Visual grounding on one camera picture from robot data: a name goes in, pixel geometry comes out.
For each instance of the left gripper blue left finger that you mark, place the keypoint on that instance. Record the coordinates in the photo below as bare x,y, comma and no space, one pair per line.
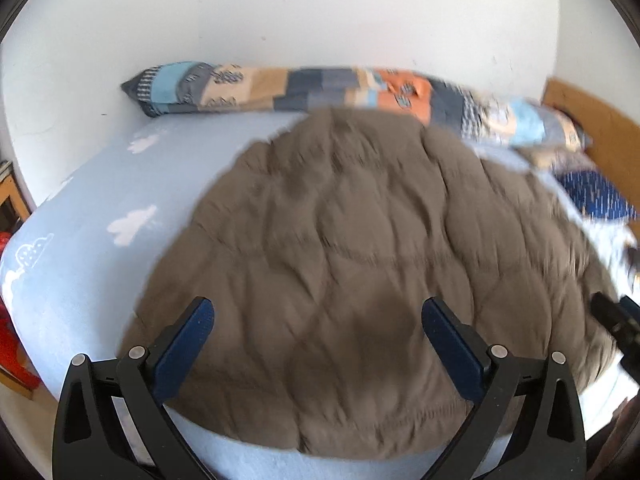
150,376

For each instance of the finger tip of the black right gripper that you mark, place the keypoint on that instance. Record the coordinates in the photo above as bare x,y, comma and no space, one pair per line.
620,318

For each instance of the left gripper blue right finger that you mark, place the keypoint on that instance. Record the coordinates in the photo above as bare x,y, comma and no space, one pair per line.
479,377

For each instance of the olive quilted hooded coat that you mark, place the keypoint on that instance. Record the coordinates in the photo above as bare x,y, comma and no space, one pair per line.
318,248

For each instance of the light blue cloud bedsheet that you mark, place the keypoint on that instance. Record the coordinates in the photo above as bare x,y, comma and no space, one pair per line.
73,273

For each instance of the navy star pattern pillow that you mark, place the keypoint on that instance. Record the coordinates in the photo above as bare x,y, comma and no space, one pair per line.
596,197

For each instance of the red plastic stool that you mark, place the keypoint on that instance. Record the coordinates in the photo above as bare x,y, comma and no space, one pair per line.
15,371

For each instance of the wooden headboard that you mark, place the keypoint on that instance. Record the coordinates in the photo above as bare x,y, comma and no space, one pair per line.
614,137

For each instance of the beige pillow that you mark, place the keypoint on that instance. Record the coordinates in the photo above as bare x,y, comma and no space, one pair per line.
557,160

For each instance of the wooden shelf with clutter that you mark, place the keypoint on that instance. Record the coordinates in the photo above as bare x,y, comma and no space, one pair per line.
14,209

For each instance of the patchwork cartoon rolled quilt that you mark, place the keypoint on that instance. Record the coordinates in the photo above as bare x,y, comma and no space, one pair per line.
198,87

